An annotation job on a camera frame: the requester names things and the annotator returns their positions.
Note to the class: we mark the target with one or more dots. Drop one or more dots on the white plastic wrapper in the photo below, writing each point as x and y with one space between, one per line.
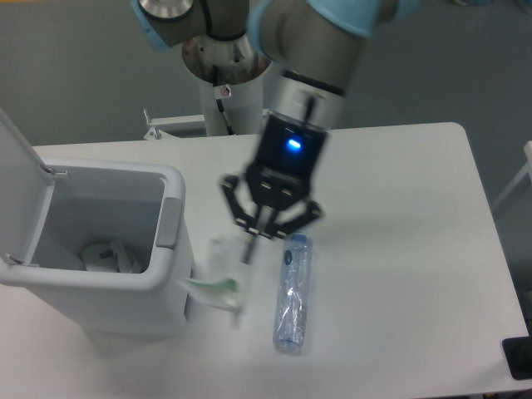
225 281

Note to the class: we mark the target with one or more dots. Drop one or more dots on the white trash inside can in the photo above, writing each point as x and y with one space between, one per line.
110 257

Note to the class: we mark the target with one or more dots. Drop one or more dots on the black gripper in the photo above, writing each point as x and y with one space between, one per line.
278 176

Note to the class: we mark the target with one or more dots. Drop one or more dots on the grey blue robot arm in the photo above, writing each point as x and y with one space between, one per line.
317 44

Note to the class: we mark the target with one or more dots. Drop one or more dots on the white frame at right edge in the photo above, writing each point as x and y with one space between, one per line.
517 185

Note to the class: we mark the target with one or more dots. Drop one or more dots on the white trash can lid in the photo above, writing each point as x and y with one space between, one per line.
27 187

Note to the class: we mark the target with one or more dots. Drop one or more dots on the clear plastic water bottle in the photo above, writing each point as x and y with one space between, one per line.
291 312

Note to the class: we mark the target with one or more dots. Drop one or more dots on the white trash can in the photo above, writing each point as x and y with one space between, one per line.
103 242

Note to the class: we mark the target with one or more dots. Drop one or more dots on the black device at table edge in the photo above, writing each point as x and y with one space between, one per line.
518 356

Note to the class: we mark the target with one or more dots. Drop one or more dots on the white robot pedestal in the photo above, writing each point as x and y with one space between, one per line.
224 95

